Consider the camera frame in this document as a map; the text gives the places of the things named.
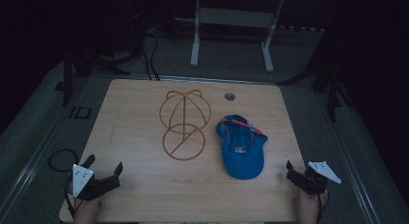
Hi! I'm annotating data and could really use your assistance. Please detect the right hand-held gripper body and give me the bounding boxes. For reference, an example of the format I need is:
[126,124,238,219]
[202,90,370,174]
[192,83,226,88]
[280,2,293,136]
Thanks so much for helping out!
[286,160,342,196]

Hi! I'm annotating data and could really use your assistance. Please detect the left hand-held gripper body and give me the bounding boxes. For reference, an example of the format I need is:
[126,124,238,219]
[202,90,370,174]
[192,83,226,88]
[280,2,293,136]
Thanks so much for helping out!
[70,163,122,201]

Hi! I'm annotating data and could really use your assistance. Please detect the blue baseball cap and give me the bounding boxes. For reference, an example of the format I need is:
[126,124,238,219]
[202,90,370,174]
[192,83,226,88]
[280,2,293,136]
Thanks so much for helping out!
[215,113,269,181]

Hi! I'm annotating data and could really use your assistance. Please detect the gold wire hat stand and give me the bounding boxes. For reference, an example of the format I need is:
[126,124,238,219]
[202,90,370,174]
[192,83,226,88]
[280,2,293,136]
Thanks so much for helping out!
[158,89,213,162]

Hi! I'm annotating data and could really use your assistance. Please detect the person's left hand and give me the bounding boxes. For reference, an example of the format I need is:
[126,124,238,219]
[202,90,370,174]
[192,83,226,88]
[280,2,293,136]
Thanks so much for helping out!
[67,181,102,224]

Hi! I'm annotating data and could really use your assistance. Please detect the person's right hand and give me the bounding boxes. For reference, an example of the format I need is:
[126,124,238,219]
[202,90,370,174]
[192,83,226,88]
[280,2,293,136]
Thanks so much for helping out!
[296,186,330,224]

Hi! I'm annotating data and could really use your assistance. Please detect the black tripod stand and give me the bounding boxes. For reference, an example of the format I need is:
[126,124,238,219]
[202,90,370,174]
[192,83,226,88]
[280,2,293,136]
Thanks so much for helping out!
[53,30,146,108]
[275,27,355,124]

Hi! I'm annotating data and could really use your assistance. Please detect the left hand-held gripper cable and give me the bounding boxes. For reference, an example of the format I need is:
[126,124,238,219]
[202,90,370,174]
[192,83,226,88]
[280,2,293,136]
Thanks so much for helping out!
[63,174,85,219]

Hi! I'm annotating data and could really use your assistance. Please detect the black cable loop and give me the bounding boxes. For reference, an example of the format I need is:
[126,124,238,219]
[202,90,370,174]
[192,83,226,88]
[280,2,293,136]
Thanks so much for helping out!
[47,148,80,173]

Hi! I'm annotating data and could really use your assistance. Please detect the black rectangular floor bracket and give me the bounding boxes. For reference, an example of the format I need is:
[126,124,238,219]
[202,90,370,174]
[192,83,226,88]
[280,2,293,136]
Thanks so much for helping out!
[68,105,93,121]

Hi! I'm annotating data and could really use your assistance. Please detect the black floor cables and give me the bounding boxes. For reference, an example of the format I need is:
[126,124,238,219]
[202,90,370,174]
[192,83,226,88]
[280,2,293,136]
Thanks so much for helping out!
[140,30,161,81]

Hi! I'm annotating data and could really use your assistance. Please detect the white metal desk frame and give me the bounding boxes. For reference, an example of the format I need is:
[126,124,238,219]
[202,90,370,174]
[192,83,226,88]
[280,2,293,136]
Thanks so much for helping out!
[175,0,322,73]

